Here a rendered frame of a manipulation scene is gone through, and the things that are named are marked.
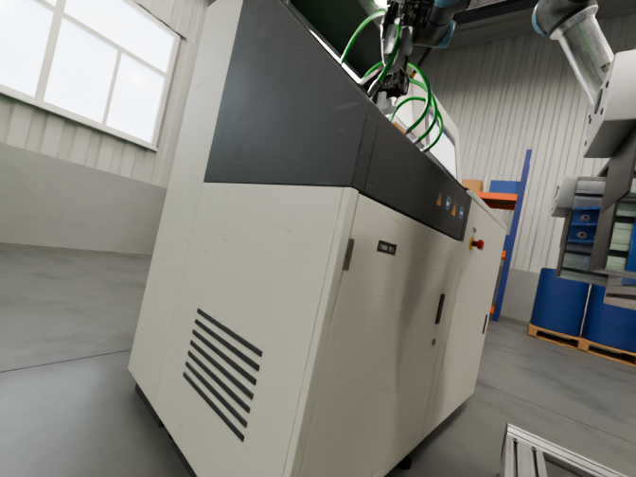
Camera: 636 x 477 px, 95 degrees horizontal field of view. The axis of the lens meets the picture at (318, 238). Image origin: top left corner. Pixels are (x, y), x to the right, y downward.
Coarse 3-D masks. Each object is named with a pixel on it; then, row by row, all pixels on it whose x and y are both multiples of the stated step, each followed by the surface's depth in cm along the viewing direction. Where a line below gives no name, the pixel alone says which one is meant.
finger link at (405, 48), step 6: (402, 30) 73; (408, 30) 73; (402, 36) 74; (408, 36) 73; (402, 42) 75; (408, 42) 73; (402, 48) 76; (408, 48) 73; (402, 54) 76; (408, 54) 74; (396, 60) 77
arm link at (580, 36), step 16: (544, 0) 88; (560, 0) 84; (576, 0) 82; (592, 0) 83; (544, 16) 90; (560, 16) 86; (576, 16) 84; (592, 16) 84; (544, 32) 94; (560, 32) 88; (576, 32) 85; (592, 32) 84; (576, 48) 86; (592, 48) 84; (608, 48) 83; (576, 64) 88; (592, 64) 85; (608, 64) 83; (592, 80) 86; (592, 96) 87
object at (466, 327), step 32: (416, 96) 130; (416, 128) 127; (448, 128) 164; (480, 224) 117; (480, 256) 124; (480, 288) 131; (448, 320) 104; (480, 320) 140; (448, 352) 109; (480, 352) 151; (448, 384) 116
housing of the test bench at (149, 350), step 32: (224, 0) 101; (224, 32) 97; (224, 64) 94; (192, 96) 107; (192, 128) 103; (192, 160) 99; (192, 192) 95; (160, 224) 109; (192, 224) 91; (160, 256) 104; (160, 288) 100; (160, 320) 96; (160, 352) 93
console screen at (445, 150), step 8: (424, 104) 137; (432, 112) 143; (432, 136) 140; (448, 136) 160; (440, 144) 149; (448, 144) 159; (432, 152) 137; (440, 152) 147; (448, 152) 158; (440, 160) 146; (448, 160) 156; (448, 168) 155; (456, 168) 168; (456, 176) 166
